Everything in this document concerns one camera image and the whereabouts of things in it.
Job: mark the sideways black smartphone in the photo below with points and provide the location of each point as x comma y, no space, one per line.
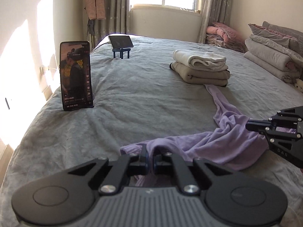
121,41

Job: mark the pink hanging jacket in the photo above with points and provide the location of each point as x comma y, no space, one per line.
95,2

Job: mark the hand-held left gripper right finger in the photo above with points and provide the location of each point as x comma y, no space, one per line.
155,164

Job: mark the blue phone stand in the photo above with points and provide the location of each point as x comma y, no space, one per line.
121,53

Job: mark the white plush toy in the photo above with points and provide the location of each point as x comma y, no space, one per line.
299,84

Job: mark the folded grey and pink quilt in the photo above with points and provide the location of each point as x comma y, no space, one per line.
269,65

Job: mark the bed with grey sheet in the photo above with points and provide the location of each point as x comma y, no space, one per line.
142,94

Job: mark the small black wall fixture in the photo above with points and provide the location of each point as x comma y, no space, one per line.
7,103

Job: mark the grey star-print curtain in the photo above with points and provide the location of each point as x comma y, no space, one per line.
116,9
213,11

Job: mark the folded striped blanket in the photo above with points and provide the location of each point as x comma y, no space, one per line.
227,43

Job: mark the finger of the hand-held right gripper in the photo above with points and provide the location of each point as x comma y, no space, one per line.
258,125
279,138

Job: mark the upright black smartphone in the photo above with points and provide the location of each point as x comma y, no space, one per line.
75,75

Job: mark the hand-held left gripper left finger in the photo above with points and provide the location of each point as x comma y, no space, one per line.
144,164

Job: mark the purple pants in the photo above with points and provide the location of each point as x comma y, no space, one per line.
224,141

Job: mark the folded cream garment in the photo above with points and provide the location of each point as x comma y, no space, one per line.
198,58

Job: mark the grey pillow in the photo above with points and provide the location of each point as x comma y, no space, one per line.
277,32

